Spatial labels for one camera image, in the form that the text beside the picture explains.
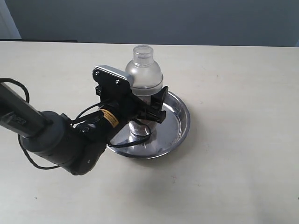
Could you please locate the round steel tray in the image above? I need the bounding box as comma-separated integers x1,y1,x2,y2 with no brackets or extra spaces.
108,92,191,159

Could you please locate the clear plastic shaker bottle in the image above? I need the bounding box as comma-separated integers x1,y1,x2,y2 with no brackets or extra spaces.
125,45,164,136

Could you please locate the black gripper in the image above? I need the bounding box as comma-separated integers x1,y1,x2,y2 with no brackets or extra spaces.
72,85,170,143

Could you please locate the black cable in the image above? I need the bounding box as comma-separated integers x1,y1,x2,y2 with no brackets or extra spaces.
0,78,152,170

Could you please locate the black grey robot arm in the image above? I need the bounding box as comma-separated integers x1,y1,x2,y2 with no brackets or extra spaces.
0,76,168,175

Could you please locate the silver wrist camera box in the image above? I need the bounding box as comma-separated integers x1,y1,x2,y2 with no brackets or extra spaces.
92,65,134,101

